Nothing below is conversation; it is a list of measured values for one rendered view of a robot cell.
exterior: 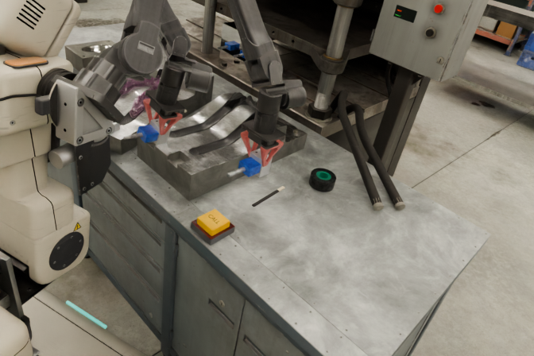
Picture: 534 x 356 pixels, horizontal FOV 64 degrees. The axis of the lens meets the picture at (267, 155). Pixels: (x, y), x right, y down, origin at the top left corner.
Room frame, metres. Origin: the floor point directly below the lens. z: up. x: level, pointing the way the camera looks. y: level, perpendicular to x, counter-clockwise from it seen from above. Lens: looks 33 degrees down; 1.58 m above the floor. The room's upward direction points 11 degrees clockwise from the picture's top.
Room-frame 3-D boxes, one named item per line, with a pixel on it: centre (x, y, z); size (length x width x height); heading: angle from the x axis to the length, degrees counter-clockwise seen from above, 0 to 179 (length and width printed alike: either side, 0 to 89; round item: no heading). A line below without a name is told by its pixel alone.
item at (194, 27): (2.24, 0.05, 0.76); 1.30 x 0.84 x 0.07; 51
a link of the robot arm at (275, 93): (0.96, 0.01, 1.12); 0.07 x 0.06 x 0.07; 133
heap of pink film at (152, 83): (1.33, 0.46, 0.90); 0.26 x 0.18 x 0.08; 159
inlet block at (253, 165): (0.93, 0.05, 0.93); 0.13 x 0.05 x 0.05; 141
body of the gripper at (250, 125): (0.96, 0.02, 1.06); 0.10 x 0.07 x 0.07; 51
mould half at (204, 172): (1.18, 0.13, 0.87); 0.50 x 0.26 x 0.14; 141
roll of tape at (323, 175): (1.10, -0.18, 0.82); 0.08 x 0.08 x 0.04
